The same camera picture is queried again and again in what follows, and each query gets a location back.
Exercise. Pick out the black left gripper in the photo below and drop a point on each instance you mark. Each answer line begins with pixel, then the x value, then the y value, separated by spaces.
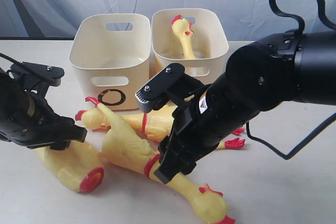
pixel 31 125

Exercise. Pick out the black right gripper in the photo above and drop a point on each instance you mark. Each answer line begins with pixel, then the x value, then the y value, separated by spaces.
pixel 213 114

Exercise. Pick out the headless yellow rubber chicken body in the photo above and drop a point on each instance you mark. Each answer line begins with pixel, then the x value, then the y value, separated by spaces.
pixel 79 167

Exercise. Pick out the whole yellow rubber chicken front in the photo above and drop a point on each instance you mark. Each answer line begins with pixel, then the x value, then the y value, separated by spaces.
pixel 209 205

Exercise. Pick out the severed rubber chicken head neck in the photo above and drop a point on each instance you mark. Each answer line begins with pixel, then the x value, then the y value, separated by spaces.
pixel 182 30

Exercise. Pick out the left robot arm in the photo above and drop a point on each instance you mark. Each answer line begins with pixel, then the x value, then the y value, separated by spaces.
pixel 8 82

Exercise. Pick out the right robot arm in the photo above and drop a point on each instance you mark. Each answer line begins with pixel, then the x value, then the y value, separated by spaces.
pixel 258 77

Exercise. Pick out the yellow rubber chicken rear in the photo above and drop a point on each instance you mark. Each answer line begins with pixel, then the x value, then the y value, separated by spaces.
pixel 155 121

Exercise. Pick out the cream bin marked circle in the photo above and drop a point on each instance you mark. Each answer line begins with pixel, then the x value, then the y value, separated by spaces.
pixel 110 56

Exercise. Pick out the cream bin marked cross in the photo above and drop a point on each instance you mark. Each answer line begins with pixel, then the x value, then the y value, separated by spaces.
pixel 209 43

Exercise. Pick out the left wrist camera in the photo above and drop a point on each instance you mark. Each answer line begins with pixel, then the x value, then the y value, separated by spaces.
pixel 29 74

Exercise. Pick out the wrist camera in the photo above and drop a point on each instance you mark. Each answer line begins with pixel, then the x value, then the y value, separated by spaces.
pixel 153 95
pixel 29 74

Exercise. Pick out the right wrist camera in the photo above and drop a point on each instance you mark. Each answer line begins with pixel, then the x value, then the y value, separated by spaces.
pixel 153 95

